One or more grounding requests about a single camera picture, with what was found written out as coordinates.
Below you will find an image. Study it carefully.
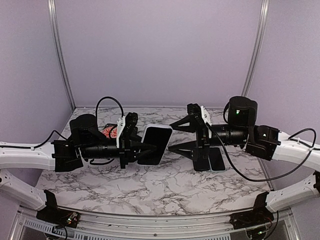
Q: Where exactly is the left aluminium frame post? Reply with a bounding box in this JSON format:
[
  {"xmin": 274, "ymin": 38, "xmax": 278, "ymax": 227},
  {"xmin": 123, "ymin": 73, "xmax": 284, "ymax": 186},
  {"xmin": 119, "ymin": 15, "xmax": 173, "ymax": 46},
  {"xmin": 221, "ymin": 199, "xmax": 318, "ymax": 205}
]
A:
[{"xmin": 47, "ymin": 0, "xmax": 76, "ymax": 112}]

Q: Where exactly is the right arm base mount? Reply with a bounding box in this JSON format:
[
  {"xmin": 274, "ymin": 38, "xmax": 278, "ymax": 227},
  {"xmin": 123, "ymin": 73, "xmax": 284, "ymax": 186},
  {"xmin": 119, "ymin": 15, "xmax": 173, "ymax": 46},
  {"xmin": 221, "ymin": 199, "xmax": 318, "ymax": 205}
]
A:
[{"xmin": 229, "ymin": 192, "xmax": 274, "ymax": 230}]

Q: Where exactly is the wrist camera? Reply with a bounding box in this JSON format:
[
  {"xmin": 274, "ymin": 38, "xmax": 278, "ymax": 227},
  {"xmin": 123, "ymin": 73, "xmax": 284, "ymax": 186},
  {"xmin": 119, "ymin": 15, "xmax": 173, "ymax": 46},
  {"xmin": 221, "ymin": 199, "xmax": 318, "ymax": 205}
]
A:
[
  {"xmin": 187, "ymin": 103, "xmax": 212, "ymax": 140},
  {"xmin": 116, "ymin": 112, "xmax": 138, "ymax": 149}
]

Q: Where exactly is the grey phone case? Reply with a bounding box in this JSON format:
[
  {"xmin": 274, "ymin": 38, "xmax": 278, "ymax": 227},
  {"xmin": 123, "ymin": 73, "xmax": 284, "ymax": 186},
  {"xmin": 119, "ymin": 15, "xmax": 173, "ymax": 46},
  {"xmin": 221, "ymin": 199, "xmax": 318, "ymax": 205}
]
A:
[{"xmin": 136, "ymin": 124, "xmax": 174, "ymax": 166}]

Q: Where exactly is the aluminium frame post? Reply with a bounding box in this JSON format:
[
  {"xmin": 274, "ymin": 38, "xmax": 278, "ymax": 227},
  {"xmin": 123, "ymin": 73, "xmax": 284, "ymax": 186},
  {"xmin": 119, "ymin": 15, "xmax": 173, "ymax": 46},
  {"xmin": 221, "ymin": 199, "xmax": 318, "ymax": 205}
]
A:
[
  {"xmin": 47, "ymin": 0, "xmax": 76, "ymax": 112},
  {"xmin": 241, "ymin": 0, "xmax": 270, "ymax": 97}
]

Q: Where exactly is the black square floral plate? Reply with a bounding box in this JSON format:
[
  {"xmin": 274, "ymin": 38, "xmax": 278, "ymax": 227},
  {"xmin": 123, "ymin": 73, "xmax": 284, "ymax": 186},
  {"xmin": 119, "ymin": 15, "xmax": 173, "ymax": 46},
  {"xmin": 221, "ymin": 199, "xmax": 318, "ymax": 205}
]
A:
[{"xmin": 104, "ymin": 123, "xmax": 117, "ymax": 128}]

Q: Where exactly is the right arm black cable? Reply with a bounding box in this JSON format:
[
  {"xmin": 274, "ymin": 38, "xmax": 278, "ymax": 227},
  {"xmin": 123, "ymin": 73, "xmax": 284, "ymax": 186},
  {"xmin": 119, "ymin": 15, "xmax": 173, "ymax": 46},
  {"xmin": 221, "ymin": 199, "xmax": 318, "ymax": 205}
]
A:
[{"xmin": 206, "ymin": 104, "xmax": 320, "ymax": 182}]

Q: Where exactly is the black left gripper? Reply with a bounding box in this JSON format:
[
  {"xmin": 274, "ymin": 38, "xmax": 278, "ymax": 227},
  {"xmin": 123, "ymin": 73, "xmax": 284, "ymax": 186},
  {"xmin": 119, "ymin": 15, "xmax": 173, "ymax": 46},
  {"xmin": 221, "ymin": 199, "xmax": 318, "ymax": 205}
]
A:
[{"xmin": 80, "ymin": 133, "xmax": 157, "ymax": 170}]

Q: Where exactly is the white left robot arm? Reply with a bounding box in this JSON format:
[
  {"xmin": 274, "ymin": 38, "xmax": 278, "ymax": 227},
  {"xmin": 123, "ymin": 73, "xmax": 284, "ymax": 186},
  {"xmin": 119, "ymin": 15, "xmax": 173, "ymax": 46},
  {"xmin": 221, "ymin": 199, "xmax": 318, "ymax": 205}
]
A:
[{"xmin": 0, "ymin": 112, "xmax": 157, "ymax": 223}]

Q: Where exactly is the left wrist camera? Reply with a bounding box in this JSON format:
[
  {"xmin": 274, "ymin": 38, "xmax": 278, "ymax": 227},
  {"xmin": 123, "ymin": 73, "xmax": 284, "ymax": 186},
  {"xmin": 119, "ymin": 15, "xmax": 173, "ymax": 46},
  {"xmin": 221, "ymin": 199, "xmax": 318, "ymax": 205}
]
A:
[{"xmin": 116, "ymin": 112, "xmax": 138, "ymax": 149}]

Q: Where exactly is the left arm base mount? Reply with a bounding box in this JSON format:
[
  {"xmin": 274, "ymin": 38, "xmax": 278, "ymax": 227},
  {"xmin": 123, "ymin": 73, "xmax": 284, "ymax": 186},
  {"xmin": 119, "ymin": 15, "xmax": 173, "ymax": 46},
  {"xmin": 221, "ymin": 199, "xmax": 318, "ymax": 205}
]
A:
[{"xmin": 36, "ymin": 190, "xmax": 80, "ymax": 228}]

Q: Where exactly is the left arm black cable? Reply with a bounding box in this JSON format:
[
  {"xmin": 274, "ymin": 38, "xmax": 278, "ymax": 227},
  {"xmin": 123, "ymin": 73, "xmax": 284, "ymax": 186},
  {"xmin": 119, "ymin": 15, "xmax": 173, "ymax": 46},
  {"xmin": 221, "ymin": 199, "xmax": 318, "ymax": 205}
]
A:
[{"xmin": 0, "ymin": 96, "xmax": 125, "ymax": 166}]

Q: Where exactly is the front aluminium rail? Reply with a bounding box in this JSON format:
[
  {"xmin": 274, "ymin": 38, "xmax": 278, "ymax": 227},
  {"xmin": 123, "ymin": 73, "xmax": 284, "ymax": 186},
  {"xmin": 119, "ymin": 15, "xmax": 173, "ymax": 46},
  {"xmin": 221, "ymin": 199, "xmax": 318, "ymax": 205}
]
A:
[{"xmin": 8, "ymin": 206, "xmax": 301, "ymax": 240}]

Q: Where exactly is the right aluminium frame post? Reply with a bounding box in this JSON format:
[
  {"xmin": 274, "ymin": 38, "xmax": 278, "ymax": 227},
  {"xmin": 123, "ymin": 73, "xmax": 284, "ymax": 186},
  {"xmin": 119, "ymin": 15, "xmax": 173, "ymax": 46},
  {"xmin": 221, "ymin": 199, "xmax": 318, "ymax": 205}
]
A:
[{"xmin": 241, "ymin": 0, "xmax": 270, "ymax": 97}]

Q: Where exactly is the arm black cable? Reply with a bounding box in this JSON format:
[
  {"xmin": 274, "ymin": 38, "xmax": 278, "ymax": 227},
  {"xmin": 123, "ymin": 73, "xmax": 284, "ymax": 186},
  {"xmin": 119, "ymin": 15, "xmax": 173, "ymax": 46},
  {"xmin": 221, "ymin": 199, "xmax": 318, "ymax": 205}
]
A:
[
  {"xmin": 206, "ymin": 104, "xmax": 320, "ymax": 182},
  {"xmin": 0, "ymin": 96, "xmax": 125, "ymax": 166}
]

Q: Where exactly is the black phone light-blue edge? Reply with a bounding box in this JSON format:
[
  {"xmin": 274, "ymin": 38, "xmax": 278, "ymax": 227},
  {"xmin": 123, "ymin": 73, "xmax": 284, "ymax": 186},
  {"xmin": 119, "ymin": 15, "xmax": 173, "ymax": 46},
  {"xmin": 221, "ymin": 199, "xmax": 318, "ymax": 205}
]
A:
[{"xmin": 209, "ymin": 147, "xmax": 226, "ymax": 171}]

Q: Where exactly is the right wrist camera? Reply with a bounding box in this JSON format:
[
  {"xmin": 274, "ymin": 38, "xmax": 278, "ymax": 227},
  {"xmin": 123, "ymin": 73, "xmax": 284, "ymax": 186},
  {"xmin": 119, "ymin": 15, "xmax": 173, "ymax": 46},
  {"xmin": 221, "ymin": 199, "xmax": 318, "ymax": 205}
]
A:
[{"xmin": 187, "ymin": 103, "xmax": 212, "ymax": 140}]

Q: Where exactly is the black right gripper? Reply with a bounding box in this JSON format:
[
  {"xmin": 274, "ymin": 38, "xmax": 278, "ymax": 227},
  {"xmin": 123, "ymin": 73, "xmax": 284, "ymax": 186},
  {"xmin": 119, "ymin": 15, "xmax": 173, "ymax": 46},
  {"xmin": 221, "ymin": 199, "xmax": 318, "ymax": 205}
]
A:
[{"xmin": 168, "ymin": 113, "xmax": 250, "ymax": 162}]

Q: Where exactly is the red white patterned bowl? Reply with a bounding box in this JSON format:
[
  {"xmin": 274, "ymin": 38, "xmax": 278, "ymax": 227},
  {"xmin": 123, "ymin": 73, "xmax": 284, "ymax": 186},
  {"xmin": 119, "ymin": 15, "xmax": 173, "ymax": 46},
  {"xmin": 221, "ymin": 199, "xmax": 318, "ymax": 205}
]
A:
[{"xmin": 102, "ymin": 125, "xmax": 117, "ymax": 139}]

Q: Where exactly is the light blue phone case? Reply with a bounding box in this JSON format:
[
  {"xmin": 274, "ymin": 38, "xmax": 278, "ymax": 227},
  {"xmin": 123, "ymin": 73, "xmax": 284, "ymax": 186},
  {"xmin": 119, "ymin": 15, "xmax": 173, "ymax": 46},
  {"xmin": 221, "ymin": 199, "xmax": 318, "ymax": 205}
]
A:
[{"xmin": 210, "ymin": 170, "xmax": 226, "ymax": 173}]

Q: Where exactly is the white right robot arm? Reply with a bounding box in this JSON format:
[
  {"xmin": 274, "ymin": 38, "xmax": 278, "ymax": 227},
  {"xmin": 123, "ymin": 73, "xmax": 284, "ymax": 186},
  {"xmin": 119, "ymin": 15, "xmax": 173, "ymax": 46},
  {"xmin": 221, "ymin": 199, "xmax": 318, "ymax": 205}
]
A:
[{"xmin": 168, "ymin": 96, "xmax": 320, "ymax": 224}]

